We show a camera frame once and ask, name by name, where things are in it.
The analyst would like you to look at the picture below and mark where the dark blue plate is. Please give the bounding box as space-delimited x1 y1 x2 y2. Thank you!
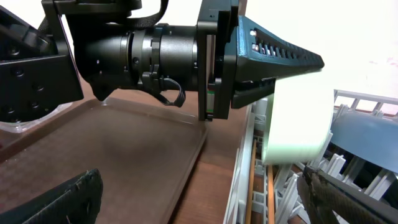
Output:
331 112 397 173

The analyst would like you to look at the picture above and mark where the brown serving tray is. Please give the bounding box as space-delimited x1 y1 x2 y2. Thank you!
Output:
1 98 207 223

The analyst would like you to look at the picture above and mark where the grey dishwasher rack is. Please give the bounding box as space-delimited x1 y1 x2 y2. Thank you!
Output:
223 89 398 224

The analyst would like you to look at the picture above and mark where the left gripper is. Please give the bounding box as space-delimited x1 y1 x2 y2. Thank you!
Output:
74 1 238 120

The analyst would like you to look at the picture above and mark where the wooden chopstick short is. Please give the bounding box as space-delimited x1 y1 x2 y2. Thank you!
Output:
244 140 257 224

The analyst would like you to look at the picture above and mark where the mint green bowl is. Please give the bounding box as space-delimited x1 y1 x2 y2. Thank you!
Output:
261 72 334 165

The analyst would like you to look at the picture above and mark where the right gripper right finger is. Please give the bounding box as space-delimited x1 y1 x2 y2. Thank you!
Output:
297 166 397 224

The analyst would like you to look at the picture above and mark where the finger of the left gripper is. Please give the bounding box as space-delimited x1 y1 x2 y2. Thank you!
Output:
235 16 325 82
231 78 276 109

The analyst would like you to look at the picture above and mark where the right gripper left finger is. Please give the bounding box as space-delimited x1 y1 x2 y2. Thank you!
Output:
1 169 103 224

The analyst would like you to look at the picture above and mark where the wooden chopstick long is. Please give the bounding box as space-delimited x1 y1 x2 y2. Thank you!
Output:
267 165 275 224

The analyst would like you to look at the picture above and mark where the clear plastic bin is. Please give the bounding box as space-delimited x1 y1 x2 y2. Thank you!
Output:
1 103 72 133

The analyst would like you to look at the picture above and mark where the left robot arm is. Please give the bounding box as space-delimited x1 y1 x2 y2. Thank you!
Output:
1 0 324 123

